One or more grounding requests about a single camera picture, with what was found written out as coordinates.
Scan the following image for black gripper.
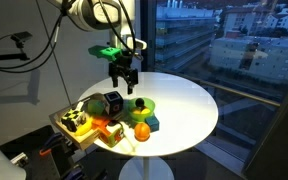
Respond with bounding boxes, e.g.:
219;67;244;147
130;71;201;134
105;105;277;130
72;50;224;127
108;54;140;95

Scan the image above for orange fruit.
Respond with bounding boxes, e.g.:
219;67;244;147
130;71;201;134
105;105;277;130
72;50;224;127
134;122;151;143

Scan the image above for green plastic bowl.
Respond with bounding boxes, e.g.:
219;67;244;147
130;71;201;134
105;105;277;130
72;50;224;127
125;97;156;122

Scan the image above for black soft cube blue faces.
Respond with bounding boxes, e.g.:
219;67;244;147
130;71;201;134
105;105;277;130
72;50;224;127
102;90;125;118

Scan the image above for dark plum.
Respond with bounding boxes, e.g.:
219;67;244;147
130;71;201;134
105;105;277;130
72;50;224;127
134;97;145;108

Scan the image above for yellow ball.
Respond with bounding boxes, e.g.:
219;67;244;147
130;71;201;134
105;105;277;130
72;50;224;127
132;106;151;116

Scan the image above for green foam block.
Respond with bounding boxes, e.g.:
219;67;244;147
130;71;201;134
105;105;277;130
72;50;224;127
93;101;107;117

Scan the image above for small teal cube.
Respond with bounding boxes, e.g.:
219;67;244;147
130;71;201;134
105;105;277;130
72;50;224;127
145;115;161;133

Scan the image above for orange white soft cube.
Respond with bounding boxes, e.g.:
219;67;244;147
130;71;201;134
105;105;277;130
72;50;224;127
97;119;125;148

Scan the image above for yellow toy banana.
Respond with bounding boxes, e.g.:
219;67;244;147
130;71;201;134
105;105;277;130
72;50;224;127
74;118;94;137

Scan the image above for black checkered soft cube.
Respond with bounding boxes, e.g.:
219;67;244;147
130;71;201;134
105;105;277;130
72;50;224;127
60;107;88;133

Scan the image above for wooden tray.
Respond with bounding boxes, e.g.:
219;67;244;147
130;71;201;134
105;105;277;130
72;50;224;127
48;93;128;152

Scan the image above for black workbench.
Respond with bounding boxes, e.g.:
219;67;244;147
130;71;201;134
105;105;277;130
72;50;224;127
0;124;108;180

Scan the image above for window railing bar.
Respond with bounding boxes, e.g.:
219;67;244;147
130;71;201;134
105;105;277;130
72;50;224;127
157;68;282;108

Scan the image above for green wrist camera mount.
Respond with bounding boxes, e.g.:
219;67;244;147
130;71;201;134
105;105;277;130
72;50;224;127
87;44;123;62

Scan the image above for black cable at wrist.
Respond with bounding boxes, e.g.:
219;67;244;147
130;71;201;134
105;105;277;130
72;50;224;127
90;0;139;58

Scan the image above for dark window frame post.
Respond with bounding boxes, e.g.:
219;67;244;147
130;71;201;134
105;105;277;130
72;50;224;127
140;0;157;73

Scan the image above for white table pedestal base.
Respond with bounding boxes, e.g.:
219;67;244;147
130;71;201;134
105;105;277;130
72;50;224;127
118;155;175;180

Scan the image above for orange handled clamp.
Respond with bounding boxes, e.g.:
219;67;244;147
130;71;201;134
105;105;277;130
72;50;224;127
38;133;62;158

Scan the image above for long black cable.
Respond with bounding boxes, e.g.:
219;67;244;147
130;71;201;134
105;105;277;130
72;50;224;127
0;0;72;74

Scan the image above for black camera on boom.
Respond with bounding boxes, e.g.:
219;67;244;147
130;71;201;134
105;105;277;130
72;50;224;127
10;31;33;44

